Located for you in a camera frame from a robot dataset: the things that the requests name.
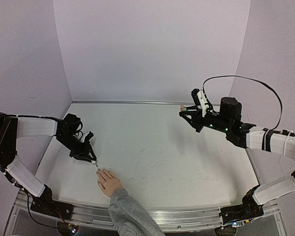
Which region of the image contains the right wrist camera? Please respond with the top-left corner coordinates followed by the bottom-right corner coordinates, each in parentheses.
top-left (191, 88), bottom-right (213, 118)

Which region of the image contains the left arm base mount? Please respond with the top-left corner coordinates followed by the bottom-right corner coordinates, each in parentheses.
top-left (30, 200), bottom-right (74, 220)

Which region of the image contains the black right camera cable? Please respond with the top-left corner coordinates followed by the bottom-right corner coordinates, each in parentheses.
top-left (202, 75), bottom-right (284, 131)

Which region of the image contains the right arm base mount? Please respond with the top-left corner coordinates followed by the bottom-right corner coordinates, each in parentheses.
top-left (219, 205), bottom-right (264, 225)

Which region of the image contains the aluminium front rail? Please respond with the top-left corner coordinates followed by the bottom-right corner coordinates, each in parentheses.
top-left (19, 189), bottom-right (285, 236)

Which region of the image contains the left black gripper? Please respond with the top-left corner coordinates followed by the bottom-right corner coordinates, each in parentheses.
top-left (57, 133), bottom-right (97, 162)

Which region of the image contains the grey sleeved forearm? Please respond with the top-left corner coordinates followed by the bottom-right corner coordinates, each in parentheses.
top-left (108, 189), bottom-right (164, 236)

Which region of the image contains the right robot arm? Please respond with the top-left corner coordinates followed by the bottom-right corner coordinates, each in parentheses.
top-left (179, 96), bottom-right (295, 223)

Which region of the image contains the mannequin hand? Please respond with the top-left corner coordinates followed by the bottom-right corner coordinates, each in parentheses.
top-left (96, 169), bottom-right (123, 198)

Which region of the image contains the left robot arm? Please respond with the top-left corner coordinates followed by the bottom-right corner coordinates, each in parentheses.
top-left (0, 112), bottom-right (97, 215)

